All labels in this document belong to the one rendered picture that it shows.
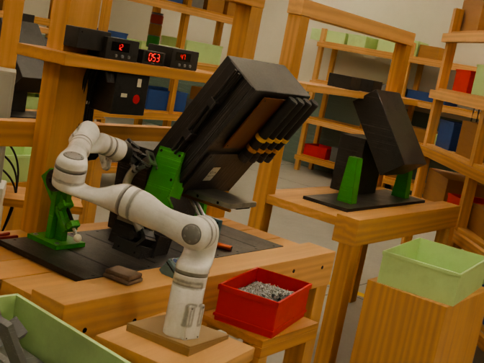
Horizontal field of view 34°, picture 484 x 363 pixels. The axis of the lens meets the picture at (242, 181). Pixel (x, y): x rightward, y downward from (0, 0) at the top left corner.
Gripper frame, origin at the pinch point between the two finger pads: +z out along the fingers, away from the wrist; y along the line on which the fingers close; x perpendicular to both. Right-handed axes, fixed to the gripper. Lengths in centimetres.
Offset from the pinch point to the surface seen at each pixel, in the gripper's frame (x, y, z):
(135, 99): -4.4, 23.9, -1.4
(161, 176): -3.1, -7.5, 2.8
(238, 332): -12, -70, 5
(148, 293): 1, -53, -19
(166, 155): -7.3, -0.9, 2.8
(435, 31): -28, 459, 830
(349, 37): 80, 499, 783
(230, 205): -18.8, -24.7, 15.3
